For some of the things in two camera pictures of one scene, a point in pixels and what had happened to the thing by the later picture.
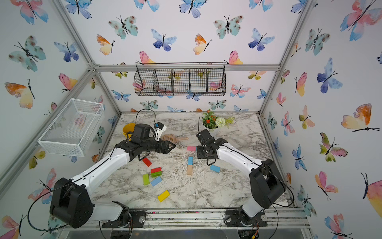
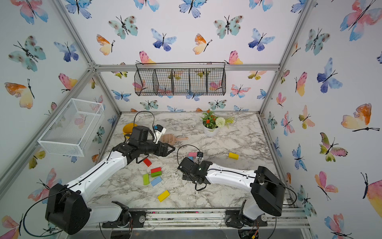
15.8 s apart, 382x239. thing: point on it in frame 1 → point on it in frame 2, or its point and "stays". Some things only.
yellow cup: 129,127 stays
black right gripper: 199,155 → 186,178
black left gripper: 165,150 stays
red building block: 147,162 stays
